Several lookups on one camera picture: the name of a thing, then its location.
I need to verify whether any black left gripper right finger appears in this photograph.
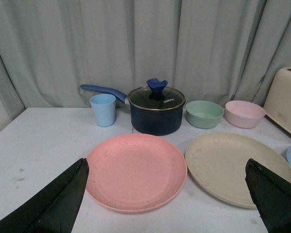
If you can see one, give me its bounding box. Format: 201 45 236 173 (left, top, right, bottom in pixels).
245 159 291 233

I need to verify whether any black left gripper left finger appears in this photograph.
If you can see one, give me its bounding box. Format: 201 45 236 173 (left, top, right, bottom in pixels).
0 158 89 233

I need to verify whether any cream plastic plate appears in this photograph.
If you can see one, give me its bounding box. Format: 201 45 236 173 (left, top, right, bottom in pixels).
185 133 291 209

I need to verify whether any pink plastic plate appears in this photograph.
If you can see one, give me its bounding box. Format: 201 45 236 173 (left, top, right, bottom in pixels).
86 134 187 214

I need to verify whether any cream toaster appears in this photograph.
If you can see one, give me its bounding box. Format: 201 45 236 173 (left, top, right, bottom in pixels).
263 67 291 134

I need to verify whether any pink plastic bowl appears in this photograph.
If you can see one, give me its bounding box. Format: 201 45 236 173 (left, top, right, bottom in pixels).
225 100 266 129

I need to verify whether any green plastic bowl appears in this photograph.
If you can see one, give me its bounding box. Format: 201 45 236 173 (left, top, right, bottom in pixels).
186 100 225 129

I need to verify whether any light blue cup left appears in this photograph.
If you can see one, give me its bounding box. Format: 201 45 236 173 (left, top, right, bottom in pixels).
90 94 116 127

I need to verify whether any dark blue saucepan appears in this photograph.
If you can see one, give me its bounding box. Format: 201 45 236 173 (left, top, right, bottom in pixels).
80 84 184 136

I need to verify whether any glass pot lid blue knob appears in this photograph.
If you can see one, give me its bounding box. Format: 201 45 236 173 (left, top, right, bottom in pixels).
128 79 186 111

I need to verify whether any grey curtain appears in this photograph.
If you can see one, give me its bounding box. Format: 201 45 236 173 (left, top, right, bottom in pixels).
0 0 291 140

